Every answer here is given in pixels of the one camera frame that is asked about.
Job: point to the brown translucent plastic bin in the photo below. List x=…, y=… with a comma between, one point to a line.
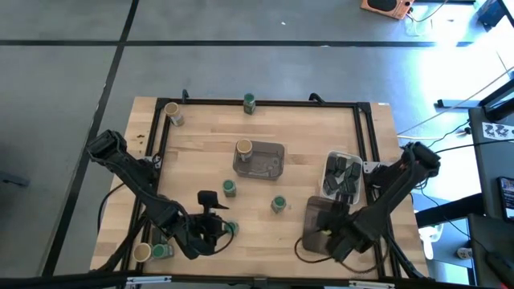
x=311, y=216

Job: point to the black desk leg beam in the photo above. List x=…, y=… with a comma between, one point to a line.
x=449, y=208

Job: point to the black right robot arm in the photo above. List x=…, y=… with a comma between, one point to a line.
x=393, y=192

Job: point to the white plastic bin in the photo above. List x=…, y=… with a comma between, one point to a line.
x=346, y=155

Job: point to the white paper with black print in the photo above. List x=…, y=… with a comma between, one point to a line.
x=498, y=131

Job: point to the black metal table frame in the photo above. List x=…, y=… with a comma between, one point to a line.
x=289, y=103

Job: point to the grey translucent plastic bin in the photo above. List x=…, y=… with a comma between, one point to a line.
x=267, y=160

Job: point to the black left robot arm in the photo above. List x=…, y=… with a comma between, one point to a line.
x=136, y=176

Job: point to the black frame clamp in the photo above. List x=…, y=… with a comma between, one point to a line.
x=185, y=96
x=315, y=97

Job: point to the black desk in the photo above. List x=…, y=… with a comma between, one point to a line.
x=490, y=160

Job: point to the white power outlet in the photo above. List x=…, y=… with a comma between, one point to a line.
x=465, y=253

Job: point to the orange device with black disc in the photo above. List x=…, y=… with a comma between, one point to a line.
x=395, y=14

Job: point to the black camera rig bar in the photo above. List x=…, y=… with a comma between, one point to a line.
x=60, y=281

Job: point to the black phone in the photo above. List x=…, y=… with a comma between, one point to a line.
x=507, y=200

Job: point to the blue box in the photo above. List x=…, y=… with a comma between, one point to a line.
x=492, y=12

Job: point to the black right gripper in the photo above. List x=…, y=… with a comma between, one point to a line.
x=349, y=237

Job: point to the white floor object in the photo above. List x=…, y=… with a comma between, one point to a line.
x=429, y=241

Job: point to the dark grey desk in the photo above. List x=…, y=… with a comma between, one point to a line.
x=482, y=241

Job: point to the silver rig bracket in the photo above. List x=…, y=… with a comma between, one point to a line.
x=371, y=285
x=148, y=280

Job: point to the green-lid glass spice jar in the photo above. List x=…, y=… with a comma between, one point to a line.
x=231, y=227
x=158, y=251
x=229, y=187
x=249, y=98
x=278, y=203

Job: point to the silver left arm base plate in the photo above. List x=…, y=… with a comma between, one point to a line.
x=156, y=161

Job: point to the black stand foot bar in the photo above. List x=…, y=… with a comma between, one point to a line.
x=466, y=103

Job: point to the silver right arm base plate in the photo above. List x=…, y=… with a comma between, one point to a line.
x=371, y=166

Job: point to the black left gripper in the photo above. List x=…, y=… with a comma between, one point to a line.
x=205, y=233

